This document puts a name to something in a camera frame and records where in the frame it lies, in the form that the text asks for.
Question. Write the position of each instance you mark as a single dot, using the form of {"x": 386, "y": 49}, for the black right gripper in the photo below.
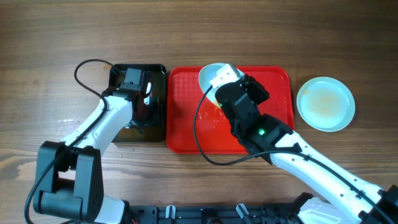
{"x": 254, "y": 86}

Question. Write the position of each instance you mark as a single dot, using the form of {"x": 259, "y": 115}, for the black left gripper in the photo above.
{"x": 143, "y": 123}

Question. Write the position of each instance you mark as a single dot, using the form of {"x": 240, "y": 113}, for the white plate with sauce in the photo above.
{"x": 206, "y": 74}

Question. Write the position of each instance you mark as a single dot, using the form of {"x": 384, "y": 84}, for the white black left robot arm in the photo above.
{"x": 68, "y": 177}

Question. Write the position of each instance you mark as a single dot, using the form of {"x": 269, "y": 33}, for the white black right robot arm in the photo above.
{"x": 265, "y": 136}

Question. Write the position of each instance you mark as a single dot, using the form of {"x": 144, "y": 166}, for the black tray with water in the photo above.
{"x": 157, "y": 86}

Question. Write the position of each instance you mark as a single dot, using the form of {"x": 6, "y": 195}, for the red plastic tray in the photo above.
{"x": 213, "y": 129}

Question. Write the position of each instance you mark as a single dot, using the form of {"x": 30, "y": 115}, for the cleaned white plate at side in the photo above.
{"x": 326, "y": 104}

